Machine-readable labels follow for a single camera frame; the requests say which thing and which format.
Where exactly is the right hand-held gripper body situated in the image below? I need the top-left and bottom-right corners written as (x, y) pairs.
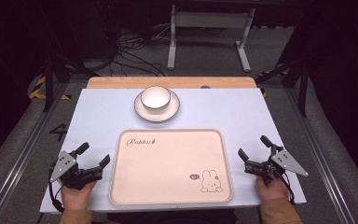
top-left (243, 145), bottom-right (310, 185)

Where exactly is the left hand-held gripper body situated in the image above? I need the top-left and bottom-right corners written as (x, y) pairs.
top-left (48, 150), bottom-right (104, 191)

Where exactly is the person's right hand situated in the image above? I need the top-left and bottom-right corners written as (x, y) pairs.
top-left (255, 175), bottom-right (291, 203)

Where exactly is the person's left hand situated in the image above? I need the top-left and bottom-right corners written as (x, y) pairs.
top-left (60, 181), bottom-right (98, 213)

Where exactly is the black tape cross mark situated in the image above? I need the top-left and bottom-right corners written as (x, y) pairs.
top-left (48, 122), bottom-right (69, 143)

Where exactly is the pale blue table mat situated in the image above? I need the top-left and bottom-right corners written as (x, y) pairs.
top-left (39, 88), bottom-right (308, 215)

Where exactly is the black tripod stand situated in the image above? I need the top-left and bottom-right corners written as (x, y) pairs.
top-left (255, 58), bottom-right (310, 118)
top-left (41, 50), bottom-right (101, 113)

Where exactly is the pink tray with rabbit print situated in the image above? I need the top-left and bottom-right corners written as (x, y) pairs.
top-left (108, 128), bottom-right (234, 206)

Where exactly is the white plate with dark rim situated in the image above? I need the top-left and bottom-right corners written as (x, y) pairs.
top-left (133, 90), bottom-right (181, 123)

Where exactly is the yellow and black floor tape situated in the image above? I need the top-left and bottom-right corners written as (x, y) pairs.
top-left (27, 76), bottom-right (73, 101)

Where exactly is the white bowl with dark rim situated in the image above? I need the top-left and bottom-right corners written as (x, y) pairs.
top-left (140, 85), bottom-right (172, 115)

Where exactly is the white metal stand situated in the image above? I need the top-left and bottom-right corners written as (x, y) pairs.
top-left (167, 4), bottom-right (256, 74)

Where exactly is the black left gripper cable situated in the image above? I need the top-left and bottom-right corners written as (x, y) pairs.
top-left (48, 167), bottom-right (66, 215)

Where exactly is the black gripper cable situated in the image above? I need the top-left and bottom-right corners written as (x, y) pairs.
top-left (48, 167), bottom-right (66, 215)
top-left (278, 172), bottom-right (296, 206)

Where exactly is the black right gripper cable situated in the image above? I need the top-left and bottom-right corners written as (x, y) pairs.
top-left (278, 172), bottom-right (296, 206)

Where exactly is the aluminium floor rail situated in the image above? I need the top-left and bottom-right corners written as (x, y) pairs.
top-left (283, 88), bottom-right (358, 224)
top-left (0, 82), bottom-right (70, 224)

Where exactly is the bundle of black floor cables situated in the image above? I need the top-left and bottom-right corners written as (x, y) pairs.
top-left (109, 26), bottom-right (170, 77)

